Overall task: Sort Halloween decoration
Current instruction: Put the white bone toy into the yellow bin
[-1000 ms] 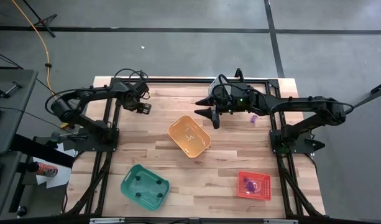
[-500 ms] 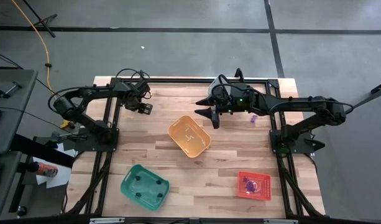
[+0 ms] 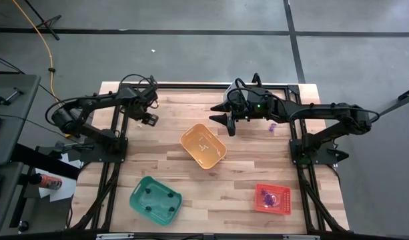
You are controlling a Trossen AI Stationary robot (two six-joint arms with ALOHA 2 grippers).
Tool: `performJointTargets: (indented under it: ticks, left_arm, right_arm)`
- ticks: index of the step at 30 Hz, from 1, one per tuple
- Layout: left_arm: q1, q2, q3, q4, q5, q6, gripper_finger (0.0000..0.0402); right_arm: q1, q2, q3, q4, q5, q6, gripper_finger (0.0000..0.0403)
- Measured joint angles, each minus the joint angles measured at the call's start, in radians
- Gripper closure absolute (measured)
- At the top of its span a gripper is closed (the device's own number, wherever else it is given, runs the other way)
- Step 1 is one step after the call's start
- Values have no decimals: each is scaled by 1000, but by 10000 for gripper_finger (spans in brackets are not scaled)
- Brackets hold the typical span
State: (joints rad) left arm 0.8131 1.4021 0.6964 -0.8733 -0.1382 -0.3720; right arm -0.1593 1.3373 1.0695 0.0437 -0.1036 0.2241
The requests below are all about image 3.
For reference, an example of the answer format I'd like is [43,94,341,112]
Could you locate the black aluminium table frame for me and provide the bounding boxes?
[69,82,351,234]

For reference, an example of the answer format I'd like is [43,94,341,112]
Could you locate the yellow floor cable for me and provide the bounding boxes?
[11,0,75,138]

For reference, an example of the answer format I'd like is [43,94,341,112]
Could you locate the metal clamp handle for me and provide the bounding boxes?
[5,87,25,103]

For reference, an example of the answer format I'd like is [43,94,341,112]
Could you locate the white paper sheets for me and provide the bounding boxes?
[35,151,83,203]

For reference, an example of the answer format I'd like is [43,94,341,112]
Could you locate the silver aluminium extrusion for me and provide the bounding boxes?
[95,233,135,240]
[282,234,321,240]

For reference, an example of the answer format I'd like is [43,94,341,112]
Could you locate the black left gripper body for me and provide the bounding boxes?
[130,95,159,127]

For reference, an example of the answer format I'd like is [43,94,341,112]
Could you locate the green plastic bin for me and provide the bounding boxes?
[129,175,183,227]

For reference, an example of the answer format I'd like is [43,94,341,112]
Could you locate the grey desk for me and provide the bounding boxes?
[0,73,41,236]

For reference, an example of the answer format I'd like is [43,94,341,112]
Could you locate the black tripod stand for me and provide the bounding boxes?
[23,0,63,41]

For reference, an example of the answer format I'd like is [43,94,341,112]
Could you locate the red perforated basket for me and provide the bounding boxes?
[255,183,292,215]

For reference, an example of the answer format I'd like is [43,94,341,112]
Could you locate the black floor cable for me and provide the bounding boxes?
[0,53,95,129]

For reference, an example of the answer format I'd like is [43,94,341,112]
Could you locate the orange plastic bin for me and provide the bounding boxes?
[179,123,228,170]

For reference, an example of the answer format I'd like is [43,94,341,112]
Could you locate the white plastic bin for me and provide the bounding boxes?
[223,82,246,104]

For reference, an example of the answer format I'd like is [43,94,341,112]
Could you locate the black stand leg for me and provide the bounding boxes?
[357,85,409,128]

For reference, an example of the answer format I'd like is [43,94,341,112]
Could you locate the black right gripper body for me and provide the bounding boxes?
[226,87,285,137]

